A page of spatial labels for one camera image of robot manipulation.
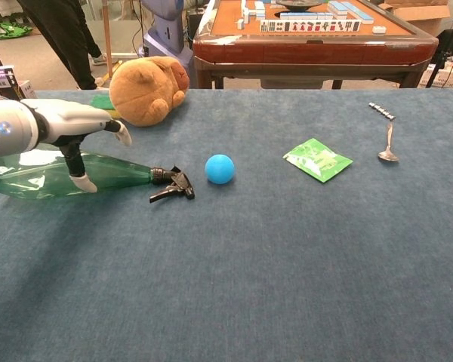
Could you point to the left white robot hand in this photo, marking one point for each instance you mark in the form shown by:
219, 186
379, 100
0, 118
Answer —
71, 117

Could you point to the green transparent spray bottle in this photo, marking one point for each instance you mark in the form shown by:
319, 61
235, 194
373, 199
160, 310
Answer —
113, 175

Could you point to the purple robot base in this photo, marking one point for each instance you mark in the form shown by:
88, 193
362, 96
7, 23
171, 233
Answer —
166, 34

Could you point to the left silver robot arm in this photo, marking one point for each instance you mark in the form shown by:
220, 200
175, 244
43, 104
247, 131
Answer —
11, 128

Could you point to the yellow green sponge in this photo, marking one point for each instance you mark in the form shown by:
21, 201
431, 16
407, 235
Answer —
100, 102

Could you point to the brown capybara plush toy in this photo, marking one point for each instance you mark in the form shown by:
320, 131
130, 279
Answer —
147, 90

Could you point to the dark purple carton box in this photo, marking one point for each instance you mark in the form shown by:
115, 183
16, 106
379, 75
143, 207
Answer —
2, 77

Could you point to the person in black trousers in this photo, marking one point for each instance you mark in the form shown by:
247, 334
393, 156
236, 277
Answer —
64, 34

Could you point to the wooden pole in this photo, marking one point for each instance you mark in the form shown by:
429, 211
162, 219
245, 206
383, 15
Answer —
107, 37

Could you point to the green bag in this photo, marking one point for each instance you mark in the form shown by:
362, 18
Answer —
7, 31

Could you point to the blue ball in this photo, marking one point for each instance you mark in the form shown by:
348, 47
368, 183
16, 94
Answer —
219, 169

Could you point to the blue table cloth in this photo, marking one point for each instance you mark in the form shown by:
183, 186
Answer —
249, 264

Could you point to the brown mahjong table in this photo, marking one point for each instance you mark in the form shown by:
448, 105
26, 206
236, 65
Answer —
309, 53

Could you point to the green sachet packet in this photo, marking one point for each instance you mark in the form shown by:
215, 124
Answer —
319, 160

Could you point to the row of face-up mahjong tiles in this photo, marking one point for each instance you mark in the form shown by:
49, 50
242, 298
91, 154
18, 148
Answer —
309, 26

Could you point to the metal spoon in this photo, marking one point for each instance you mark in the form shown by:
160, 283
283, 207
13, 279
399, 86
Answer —
388, 155

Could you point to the single white mahjong tile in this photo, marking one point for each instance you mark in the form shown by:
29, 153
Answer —
379, 30

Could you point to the cardboard box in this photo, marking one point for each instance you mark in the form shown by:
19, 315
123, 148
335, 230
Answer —
423, 15

